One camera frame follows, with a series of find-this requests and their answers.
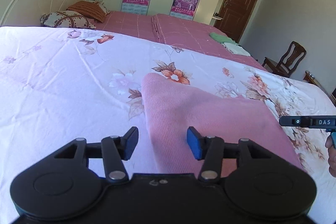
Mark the person's right hand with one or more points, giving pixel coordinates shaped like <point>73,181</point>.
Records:
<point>331,158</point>

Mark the black television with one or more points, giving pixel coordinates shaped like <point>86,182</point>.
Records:
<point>334,96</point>

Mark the small floral pillow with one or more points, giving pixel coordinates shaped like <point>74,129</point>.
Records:
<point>105,7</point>

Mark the white floral bed sheet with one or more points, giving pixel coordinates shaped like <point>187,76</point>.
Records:
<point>65,87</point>

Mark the orange striped pillow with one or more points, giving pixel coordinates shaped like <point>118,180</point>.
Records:
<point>89,9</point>

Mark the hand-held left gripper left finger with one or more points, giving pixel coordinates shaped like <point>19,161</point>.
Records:
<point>132,144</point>

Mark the pink sweater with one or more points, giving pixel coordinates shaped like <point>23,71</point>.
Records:
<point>199,113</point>

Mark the folded green cloth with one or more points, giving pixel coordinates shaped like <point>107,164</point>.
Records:
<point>220,37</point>

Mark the wooden side cabinet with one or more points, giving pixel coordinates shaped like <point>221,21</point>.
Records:
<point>319,82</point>

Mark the pink checked bedspread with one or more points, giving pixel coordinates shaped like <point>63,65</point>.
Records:
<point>183,29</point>

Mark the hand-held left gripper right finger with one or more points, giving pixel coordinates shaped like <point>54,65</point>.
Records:
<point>193,144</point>

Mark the dark wooden chair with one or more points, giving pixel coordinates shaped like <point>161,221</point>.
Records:
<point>291,56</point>

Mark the folded white cloth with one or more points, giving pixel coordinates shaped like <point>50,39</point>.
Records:
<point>237,49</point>

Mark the white brown patterned pillow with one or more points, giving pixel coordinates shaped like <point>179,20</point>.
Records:
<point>65,18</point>

